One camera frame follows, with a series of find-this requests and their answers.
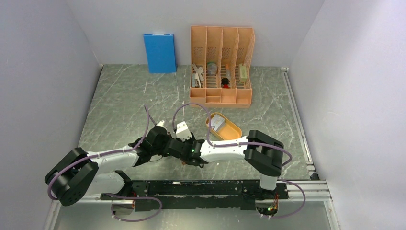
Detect green eraser block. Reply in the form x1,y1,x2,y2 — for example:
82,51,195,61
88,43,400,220
238,63,248,84

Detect black red small object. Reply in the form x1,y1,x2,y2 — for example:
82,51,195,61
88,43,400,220
221,78,230,89

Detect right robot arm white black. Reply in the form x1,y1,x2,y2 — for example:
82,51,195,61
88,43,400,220
163,130,284,198

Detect orange glue stick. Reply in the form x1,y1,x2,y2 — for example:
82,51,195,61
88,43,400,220
225,64,231,81

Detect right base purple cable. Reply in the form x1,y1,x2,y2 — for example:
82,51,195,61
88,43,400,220
258,179,307,220

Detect grey metal clips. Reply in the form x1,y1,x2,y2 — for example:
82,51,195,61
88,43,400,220
192,63,205,88

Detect credit cards stack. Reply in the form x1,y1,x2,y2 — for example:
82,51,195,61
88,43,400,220
210,114,226,132

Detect grey round tin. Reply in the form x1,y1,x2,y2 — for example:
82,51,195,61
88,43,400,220
206,62,218,76

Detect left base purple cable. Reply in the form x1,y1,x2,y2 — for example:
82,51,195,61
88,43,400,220
104,193,163,223

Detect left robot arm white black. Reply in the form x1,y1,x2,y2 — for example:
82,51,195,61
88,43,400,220
45,125,188,206

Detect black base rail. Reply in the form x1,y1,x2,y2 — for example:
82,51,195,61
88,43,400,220
119,179,289,210

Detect yellow oval tray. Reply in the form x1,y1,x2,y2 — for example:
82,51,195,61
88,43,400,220
210,112,242,140

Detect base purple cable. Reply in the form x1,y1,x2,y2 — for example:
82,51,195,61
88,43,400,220
104,193,163,223
258,179,307,220

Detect blue box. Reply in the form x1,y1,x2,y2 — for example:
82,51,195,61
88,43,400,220
143,33,177,73

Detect orange desk organizer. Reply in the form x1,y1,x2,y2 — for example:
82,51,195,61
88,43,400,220
189,25,255,109

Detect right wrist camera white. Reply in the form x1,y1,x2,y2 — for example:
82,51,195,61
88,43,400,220
176,121,192,141

